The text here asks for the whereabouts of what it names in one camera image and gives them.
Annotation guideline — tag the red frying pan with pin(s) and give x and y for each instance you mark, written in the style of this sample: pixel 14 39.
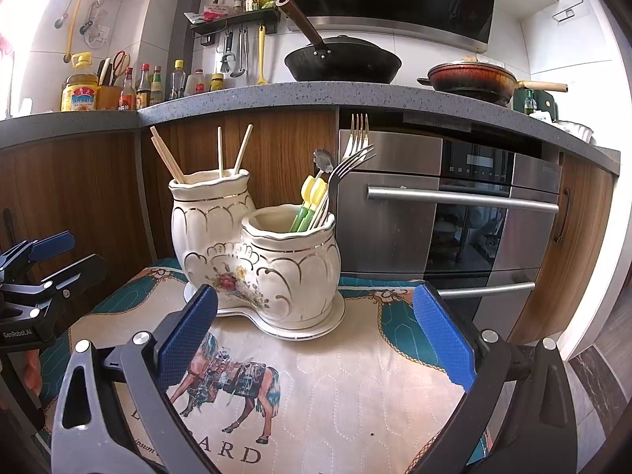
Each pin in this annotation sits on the red frying pan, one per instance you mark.
pixel 469 79

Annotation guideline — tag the plastic jug red cap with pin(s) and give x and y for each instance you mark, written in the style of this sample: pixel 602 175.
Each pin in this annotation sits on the plastic jug red cap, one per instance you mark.
pixel 196 85

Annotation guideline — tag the white ribbed dish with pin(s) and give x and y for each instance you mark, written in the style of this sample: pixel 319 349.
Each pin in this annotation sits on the white ribbed dish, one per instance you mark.
pixel 575 131

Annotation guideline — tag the gold trimmed fork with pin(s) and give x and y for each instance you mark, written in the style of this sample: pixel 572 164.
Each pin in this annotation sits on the gold trimmed fork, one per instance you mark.
pixel 356 138

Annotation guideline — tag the brown knife block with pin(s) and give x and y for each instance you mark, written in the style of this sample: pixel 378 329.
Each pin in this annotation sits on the brown knife block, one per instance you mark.
pixel 108 98

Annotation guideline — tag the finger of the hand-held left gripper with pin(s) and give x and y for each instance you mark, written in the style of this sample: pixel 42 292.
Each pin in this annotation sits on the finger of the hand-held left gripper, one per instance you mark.
pixel 54 244
pixel 79 271

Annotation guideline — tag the stainless steel oven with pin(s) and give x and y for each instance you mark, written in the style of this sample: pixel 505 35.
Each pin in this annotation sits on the stainless steel oven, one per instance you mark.
pixel 395 237

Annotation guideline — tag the dark soy sauce bottle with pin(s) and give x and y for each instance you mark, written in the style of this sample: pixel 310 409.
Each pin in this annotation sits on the dark soy sauce bottle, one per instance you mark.
pixel 143 90

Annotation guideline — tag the black wall shelf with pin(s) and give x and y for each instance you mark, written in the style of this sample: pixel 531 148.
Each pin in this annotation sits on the black wall shelf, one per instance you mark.
pixel 232 23

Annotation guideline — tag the grey kitchen countertop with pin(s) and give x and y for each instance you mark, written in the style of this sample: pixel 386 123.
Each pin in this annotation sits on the grey kitchen countertop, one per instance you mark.
pixel 296 96

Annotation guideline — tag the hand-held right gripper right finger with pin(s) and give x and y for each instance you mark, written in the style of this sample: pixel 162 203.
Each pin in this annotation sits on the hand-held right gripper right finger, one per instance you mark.
pixel 444 335

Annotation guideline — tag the white ceramic holder tray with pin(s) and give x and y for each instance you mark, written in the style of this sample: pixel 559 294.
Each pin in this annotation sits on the white ceramic holder tray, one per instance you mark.
pixel 306 333

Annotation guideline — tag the red packet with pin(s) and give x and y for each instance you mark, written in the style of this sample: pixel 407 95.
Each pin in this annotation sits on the red packet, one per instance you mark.
pixel 216 11

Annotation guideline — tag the green glass bottle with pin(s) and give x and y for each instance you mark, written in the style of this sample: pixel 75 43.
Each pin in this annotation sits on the green glass bottle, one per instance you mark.
pixel 530 104

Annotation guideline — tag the small spice jar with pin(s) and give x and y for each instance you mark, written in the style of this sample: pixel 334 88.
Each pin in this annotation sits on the small spice jar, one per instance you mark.
pixel 252 2

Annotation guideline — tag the red cap sauce bottle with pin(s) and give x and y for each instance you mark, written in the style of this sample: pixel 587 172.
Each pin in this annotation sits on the red cap sauce bottle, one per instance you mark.
pixel 127 94

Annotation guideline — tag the metal wall towel holder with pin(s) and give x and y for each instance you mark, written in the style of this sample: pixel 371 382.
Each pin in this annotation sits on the metal wall towel holder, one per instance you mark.
pixel 568 14

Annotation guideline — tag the white floral ceramic utensil holder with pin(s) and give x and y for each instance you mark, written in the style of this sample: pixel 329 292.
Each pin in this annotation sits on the white floral ceramic utensil holder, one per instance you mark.
pixel 217 237

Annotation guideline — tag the green label sauce bottle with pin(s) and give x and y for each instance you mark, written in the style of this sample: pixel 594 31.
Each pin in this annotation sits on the green label sauce bottle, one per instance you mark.
pixel 156 89

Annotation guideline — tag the black lid spice jar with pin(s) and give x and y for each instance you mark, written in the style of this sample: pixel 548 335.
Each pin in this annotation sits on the black lid spice jar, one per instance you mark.
pixel 239 1

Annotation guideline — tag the printed quilted mat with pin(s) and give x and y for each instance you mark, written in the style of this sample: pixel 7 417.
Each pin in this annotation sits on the printed quilted mat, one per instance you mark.
pixel 345 395

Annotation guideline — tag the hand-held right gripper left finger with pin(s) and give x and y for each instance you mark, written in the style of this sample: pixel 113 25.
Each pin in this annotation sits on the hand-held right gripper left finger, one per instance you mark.
pixel 190 335

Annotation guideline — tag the yellow lid jar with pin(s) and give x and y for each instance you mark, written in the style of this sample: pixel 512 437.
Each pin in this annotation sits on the yellow lid jar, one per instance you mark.
pixel 217 83

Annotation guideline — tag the large yellow oil bottle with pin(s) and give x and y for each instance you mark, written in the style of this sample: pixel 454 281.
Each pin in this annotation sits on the large yellow oil bottle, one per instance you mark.
pixel 79 89

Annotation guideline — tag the person's left hand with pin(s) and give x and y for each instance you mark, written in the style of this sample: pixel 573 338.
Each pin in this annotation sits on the person's left hand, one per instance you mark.
pixel 33 370

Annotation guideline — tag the dark green appliance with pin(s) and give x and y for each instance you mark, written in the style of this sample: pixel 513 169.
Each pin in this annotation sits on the dark green appliance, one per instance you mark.
pixel 545 106

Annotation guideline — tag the wooden base cabinet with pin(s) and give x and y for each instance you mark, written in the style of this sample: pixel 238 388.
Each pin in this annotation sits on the wooden base cabinet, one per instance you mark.
pixel 84 197
pixel 568 256

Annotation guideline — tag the clear bottle yellow cap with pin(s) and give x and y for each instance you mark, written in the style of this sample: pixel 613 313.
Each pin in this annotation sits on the clear bottle yellow cap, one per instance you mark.
pixel 177 84

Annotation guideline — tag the yellow hanging spatula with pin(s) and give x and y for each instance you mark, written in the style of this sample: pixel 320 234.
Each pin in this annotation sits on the yellow hanging spatula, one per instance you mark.
pixel 261 57

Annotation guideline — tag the hanging spoon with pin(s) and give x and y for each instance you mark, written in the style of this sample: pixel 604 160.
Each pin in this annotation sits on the hanging spoon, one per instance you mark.
pixel 60 20

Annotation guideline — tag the yellow hanging utensil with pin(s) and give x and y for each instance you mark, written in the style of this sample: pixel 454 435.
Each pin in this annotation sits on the yellow hanging utensil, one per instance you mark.
pixel 73 29

